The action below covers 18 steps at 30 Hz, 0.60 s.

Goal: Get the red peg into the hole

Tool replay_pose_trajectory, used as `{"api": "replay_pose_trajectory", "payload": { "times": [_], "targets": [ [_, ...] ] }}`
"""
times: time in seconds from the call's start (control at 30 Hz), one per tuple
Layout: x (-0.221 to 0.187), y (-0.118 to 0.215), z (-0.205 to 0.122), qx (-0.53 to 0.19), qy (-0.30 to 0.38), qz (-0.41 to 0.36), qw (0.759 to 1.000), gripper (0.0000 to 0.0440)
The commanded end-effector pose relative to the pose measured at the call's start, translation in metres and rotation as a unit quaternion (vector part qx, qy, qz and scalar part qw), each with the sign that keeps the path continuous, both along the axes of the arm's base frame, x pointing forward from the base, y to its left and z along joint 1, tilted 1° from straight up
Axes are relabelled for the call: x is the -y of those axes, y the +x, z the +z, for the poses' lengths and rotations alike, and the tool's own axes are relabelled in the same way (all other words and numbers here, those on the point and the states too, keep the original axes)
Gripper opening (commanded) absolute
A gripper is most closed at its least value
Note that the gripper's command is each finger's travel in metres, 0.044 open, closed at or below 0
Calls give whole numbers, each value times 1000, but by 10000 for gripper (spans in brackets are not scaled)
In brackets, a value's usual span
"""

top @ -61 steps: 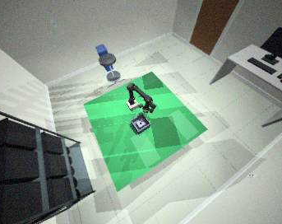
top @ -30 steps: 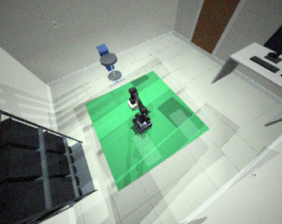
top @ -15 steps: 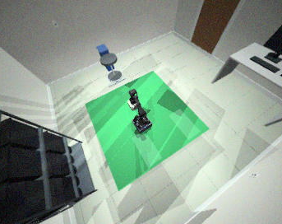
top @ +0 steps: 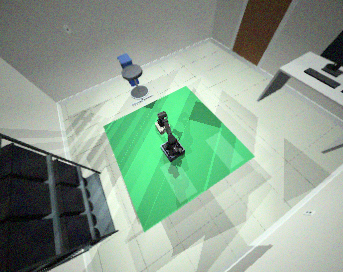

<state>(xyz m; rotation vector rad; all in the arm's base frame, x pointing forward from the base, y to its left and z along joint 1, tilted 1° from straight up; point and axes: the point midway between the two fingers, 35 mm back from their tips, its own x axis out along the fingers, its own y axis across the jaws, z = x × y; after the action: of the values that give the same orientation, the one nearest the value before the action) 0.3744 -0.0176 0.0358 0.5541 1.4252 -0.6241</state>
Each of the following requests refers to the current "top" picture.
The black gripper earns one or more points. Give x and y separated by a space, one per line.
167 147

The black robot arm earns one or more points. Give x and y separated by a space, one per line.
172 140

